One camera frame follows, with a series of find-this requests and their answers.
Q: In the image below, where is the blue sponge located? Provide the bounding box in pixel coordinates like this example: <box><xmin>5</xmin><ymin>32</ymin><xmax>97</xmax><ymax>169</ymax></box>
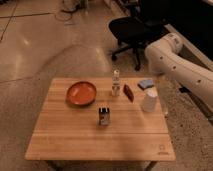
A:
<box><xmin>138</xmin><ymin>79</ymin><xmax>154</xmax><ymax>90</ymax></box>

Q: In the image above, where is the small clear bottle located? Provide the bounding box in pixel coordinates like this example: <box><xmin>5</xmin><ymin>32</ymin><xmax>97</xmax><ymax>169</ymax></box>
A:
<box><xmin>112</xmin><ymin>70</ymin><xmax>120</xmax><ymax>96</ymax></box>

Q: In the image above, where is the orange bowl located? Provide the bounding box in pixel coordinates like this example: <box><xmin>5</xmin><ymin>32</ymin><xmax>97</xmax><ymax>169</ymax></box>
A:
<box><xmin>66</xmin><ymin>81</ymin><xmax>97</xmax><ymax>106</ymax></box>

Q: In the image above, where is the white ceramic cup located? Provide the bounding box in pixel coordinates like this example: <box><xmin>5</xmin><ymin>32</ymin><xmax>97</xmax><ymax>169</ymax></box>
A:
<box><xmin>142</xmin><ymin>90</ymin><xmax>158</xmax><ymax>112</ymax></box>

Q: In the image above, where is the black office chair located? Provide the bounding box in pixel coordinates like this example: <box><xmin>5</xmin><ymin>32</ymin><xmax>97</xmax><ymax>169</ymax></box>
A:
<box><xmin>108</xmin><ymin>0</ymin><xmax>170</xmax><ymax>71</ymax></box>

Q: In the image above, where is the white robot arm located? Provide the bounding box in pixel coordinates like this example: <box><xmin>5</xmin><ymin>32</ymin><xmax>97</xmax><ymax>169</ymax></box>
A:
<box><xmin>145</xmin><ymin>33</ymin><xmax>213</xmax><ymax>108</ymax></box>

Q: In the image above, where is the wooden table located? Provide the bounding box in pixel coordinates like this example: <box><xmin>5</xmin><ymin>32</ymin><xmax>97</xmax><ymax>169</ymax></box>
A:
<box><xmin>25</xmin><ymin>78</ymin><xmax>175</xmax><ymax>163</ymax></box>

